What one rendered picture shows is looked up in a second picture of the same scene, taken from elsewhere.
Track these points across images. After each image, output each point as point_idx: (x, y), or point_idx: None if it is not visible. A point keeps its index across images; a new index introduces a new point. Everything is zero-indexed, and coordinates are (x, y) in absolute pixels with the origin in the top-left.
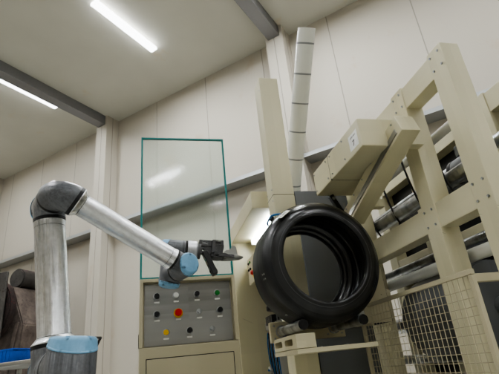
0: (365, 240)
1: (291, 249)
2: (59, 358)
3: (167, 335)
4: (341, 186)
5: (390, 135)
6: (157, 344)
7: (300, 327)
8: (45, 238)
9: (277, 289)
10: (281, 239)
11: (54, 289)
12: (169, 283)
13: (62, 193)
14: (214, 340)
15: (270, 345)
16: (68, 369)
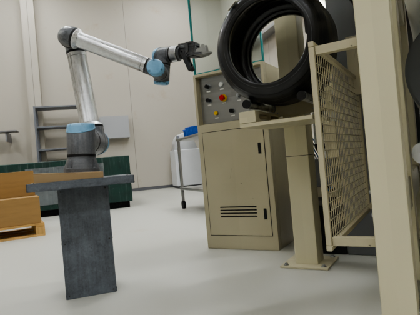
0: (309, 14)
1: (285, 31)
2: (67, 135)
3: (217, 115)
4: None
5: None
6: (211, 122)
7: (243, 107)
8: (70, 65)
9: (225, 77)
10: (227, 32)
11: (80, 95)
12: (157, 82)
13: (62, 35)
14: None
15: None
16: (71, 141)
